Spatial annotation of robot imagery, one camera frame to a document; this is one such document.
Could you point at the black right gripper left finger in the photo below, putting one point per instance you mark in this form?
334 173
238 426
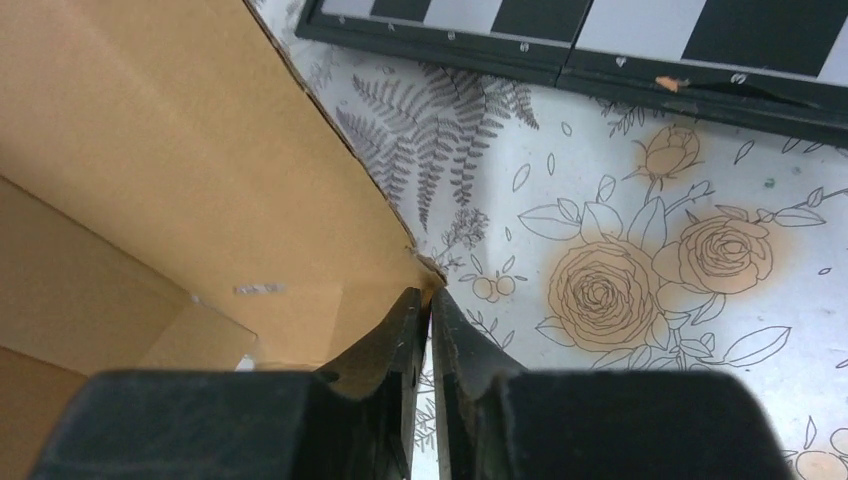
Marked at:
352 418

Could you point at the floral patterned tablecloth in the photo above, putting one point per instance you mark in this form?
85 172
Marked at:
581 233

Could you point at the black white chessboard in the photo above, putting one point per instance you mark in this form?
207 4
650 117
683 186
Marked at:
774 66

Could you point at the cardboard box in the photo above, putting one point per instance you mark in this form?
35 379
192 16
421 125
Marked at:
172 198

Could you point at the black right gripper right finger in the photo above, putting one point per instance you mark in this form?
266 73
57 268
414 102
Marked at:
499 420

